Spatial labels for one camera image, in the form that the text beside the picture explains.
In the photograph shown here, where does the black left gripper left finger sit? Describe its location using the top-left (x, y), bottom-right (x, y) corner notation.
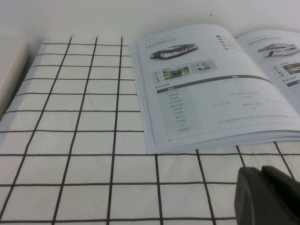
top-left (234, 166), bottom-right (293, 225)

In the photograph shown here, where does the white black-grid tablecloth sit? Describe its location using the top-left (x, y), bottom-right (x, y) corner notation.
top-left (0, 36), bottom-right (300, 225)

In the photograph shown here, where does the white product catalogue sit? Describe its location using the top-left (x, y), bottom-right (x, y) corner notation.
top-left (128, 22), bottom-right (300, 156)

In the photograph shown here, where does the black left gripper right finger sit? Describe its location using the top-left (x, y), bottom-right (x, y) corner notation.
top-left (261, 165), bottom-right (300, 225)

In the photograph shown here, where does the white rectangular box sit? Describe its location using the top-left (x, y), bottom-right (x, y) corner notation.
top-left (0, 35), bottom-right (30, 120)

